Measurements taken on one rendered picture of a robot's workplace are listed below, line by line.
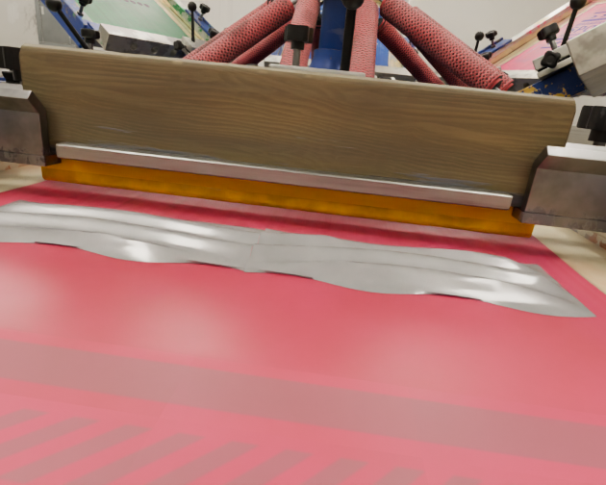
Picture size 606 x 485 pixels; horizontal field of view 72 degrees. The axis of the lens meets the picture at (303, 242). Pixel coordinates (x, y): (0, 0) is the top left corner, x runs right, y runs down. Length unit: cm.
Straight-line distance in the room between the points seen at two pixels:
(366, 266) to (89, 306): 13
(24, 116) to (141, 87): 9
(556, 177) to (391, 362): 20
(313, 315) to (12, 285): 13
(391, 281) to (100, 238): 16
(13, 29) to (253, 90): 536
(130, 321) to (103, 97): 20
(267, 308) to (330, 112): 16
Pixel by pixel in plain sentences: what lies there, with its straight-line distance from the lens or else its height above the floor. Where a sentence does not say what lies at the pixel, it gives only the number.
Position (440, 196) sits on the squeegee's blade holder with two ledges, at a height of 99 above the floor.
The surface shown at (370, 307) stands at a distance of 20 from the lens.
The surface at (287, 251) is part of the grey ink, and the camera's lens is 23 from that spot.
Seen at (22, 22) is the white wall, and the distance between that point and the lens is 558.
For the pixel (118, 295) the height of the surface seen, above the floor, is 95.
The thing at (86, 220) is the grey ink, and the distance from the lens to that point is 28.
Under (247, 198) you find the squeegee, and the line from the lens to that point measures 33.
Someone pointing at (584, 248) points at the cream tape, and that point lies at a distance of 38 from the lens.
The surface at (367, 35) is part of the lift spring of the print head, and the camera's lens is 88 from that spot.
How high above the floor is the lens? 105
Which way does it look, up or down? 20 degrees down
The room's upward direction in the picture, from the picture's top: 6 degrees clockwise
